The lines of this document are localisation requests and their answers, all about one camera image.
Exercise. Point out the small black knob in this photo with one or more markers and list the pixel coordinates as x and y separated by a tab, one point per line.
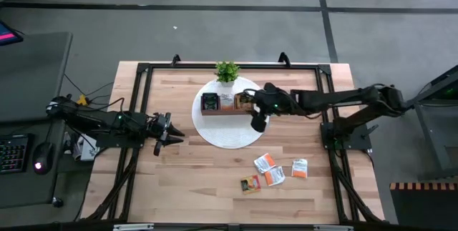
57	202

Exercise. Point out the wooden three-compartment tea box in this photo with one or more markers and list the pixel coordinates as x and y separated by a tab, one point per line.
222	112

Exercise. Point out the screen with pink stripe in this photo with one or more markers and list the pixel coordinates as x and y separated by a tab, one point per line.
7	34

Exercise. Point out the yellow power plug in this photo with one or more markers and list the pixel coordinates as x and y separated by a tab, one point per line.
83	99

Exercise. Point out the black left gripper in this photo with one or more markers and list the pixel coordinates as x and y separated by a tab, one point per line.
161	125

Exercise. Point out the silver edge bracket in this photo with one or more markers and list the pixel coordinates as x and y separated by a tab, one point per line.
133	227
332	228

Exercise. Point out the white cardboard box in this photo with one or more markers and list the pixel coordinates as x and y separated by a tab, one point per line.
87	150

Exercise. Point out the white orange Tazo tea packet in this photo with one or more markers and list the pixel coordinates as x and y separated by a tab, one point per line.
264	163
299	168
227	101
275	176

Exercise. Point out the grey side desk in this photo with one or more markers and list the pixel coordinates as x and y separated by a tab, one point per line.
32	77

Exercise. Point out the black panel with orange stripes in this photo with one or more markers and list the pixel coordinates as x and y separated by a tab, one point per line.
422	206

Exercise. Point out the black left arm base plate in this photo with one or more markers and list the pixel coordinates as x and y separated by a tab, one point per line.
114	143

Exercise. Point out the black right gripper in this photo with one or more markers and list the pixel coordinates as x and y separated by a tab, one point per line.
268	100

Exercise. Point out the dark metal cart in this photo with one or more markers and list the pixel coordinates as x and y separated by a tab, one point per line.
426	93

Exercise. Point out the black computer mouse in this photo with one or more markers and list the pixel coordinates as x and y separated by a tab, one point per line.
42	157

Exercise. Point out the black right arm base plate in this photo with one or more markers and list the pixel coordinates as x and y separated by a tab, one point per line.
358	144

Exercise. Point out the backlit black keyboard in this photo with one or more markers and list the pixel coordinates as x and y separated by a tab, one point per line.
12	154

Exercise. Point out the black metal table frame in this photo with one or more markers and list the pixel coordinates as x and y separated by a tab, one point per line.
200	66

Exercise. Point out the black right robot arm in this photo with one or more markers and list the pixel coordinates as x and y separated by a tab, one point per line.
343	98

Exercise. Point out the white round woven placemat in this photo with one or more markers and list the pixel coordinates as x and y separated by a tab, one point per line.
222	131

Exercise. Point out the yellow mango tea packet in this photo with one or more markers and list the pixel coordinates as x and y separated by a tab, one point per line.
250	184

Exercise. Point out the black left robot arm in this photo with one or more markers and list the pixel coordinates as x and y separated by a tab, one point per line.
96	116

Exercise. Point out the small green potted plant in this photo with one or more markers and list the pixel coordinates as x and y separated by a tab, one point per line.
227	71

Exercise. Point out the dark blackcurrant tea packet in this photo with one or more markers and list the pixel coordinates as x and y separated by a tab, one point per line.
210	101

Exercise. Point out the red orange packet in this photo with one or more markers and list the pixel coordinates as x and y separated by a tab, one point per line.
241	103

